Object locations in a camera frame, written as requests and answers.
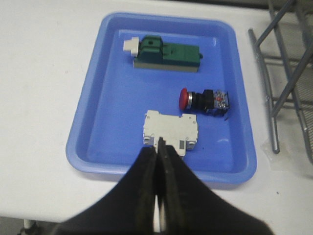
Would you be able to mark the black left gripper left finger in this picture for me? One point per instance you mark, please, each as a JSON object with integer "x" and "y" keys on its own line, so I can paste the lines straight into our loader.
{"x": 128, "y": 209}

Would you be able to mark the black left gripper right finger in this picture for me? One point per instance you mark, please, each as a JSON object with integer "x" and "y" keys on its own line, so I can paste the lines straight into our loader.
{"x": 192, "y": 208}

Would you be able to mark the red emergency push button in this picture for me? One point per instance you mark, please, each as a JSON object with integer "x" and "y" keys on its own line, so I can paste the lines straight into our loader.
{"x": 211, "y": 102}

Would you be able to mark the white circuit breaker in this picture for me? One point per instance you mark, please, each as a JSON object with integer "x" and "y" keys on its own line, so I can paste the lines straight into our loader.
{"x": 181, "y": 132}

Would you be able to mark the clear adhesive tape patch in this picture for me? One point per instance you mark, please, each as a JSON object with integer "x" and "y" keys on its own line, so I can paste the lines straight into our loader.
{"x": 291, "y": 158}

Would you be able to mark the blue plastic tray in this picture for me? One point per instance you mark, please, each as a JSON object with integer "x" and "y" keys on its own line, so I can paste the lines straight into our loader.
{"x": 107, "y": 130}

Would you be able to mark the green knife switch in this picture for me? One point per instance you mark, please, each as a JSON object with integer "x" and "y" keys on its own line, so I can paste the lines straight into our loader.
{"x": 152, "y": 52}

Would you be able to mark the grey metal rack frame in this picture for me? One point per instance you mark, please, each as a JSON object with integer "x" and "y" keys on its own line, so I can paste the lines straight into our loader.
{"x": 283, "y": 50}

